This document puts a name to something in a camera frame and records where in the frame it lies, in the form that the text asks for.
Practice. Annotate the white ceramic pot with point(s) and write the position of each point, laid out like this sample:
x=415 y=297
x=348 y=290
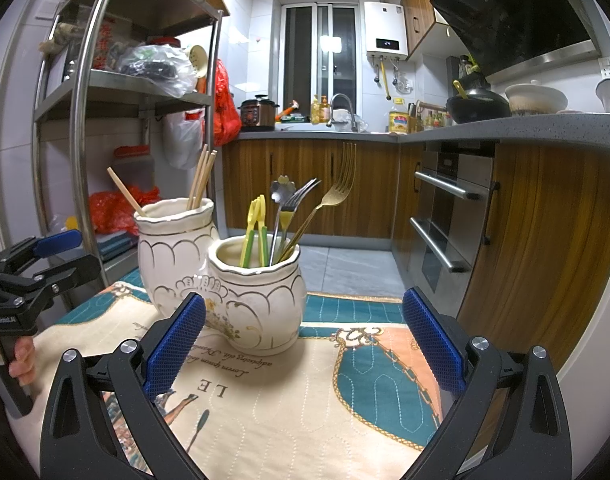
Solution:
x=535 y=97

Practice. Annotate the black wok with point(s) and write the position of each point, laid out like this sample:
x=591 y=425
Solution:
x=477 y=107

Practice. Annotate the floral ceramic utensil holder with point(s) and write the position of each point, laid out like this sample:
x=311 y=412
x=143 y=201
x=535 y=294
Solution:
x=255 y=305

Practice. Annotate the row of seasoning bottles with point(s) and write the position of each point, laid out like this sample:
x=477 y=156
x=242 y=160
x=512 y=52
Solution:
x=432 y=119

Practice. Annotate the wooden wall cabinet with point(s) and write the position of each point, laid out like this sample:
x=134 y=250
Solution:
x=420 y=5

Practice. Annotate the crumpled red plastic bag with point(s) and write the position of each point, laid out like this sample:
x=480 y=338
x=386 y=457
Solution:
x=115 y=210

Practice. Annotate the yellow cooking oil bottle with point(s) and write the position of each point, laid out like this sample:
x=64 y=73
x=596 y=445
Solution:
x=398 y=121

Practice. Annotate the grey kitchen countertop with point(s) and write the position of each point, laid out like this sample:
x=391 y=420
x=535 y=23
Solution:
x=535 y=127

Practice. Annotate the black range hood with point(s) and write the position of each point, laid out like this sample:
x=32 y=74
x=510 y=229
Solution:
x=510 y=15

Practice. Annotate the kitchen window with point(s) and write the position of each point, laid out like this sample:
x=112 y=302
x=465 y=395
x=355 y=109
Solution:
x=320 y=60

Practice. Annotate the rice cooker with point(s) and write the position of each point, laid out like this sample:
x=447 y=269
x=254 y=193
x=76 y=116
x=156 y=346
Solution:
x=257 y=112

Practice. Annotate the silver spoon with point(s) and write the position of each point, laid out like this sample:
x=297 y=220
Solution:
x=283 y=189

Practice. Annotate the white water heater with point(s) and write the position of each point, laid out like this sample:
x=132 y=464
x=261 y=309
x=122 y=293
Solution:
x=385 y=27

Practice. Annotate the built-in oven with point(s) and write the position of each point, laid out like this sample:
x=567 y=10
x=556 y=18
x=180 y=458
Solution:
x=450 y=210

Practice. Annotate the white wall switch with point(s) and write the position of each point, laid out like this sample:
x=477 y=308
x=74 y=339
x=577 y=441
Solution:
x=44 y=10

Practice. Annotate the gold fork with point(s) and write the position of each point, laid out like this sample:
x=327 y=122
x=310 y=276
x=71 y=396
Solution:
x=337 y=190

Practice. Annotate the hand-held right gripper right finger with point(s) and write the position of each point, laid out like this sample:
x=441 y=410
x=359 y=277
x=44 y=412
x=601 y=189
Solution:
x=430 y=345

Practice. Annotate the silver fork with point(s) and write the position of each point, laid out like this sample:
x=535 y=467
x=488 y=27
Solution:
x=297 y=195

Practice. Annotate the clear plastic bag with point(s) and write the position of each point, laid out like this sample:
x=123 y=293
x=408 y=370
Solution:
x=155 y=67

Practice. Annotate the yellow soap bottle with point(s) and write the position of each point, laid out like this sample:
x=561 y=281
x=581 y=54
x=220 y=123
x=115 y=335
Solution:
x=321 y=110

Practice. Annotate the metal shelf rack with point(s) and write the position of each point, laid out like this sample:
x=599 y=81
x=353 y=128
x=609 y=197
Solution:
x=80 y=110

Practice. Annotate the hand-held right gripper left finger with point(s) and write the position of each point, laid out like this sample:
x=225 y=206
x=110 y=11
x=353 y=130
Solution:
x=177 y=345

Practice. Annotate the yellow skimmer ladle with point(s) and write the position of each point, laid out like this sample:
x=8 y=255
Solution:
x=198 y=60

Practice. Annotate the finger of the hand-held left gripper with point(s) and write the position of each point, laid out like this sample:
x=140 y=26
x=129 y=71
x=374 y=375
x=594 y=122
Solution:
x=60 y=242
x=75 y=270

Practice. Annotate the kitchen faucet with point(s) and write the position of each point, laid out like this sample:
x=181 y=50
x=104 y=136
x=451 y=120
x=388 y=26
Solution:
x=347 y=107

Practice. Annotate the red lidded plastic container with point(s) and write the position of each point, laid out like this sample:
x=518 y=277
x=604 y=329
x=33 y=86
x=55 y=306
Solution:
x=132 y=160

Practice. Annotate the white wall outlet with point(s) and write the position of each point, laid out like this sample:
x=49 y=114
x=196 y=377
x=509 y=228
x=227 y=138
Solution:
x=607 y=67

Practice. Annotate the yellow plastic fork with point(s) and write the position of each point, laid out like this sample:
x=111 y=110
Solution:
x=247 y=245

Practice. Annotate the blue plastic tray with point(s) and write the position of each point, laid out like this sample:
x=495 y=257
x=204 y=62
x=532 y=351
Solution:
x=117 y=245

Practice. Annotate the white plastic bag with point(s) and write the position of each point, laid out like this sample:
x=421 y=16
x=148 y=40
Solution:
x=182 y=140

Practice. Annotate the yellow lidded clear box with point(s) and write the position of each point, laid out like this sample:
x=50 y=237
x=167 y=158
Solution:
x=71 y=224

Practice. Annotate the wooden base cabinets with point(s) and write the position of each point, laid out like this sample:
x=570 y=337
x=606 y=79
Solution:
x=545 y=235

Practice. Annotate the hanging red plastic bag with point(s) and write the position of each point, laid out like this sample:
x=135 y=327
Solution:
x=227 y=105

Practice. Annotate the orange kitchen tool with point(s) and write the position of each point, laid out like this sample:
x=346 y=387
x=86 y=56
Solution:
x=290 y=108

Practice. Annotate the printed quilted table mat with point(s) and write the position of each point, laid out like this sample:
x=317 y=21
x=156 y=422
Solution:
x=285 y=410

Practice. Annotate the red printed package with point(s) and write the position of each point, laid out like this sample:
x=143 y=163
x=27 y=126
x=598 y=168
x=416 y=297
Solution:
x=107 y=42

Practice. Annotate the person's left hand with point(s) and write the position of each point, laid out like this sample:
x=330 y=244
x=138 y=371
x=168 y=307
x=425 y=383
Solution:
x=24 y=360

